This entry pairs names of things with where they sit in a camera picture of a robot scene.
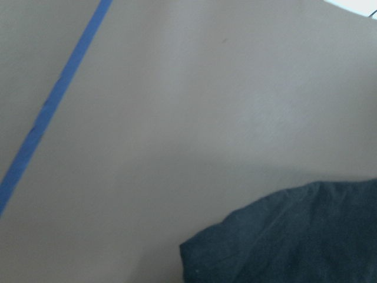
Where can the black graphic t-shirt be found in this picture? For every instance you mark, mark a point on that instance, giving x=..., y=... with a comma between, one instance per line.
x=319, y=232

